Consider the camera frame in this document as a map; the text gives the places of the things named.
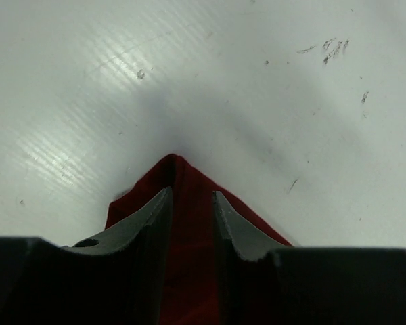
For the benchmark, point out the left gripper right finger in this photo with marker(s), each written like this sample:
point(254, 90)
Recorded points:
point(262, 281)

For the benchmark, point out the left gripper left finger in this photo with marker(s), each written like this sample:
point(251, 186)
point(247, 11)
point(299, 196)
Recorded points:
point(113, 277)

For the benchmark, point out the dark red t-shirt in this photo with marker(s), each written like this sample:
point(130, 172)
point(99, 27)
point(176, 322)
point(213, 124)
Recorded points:
point(190, 285)

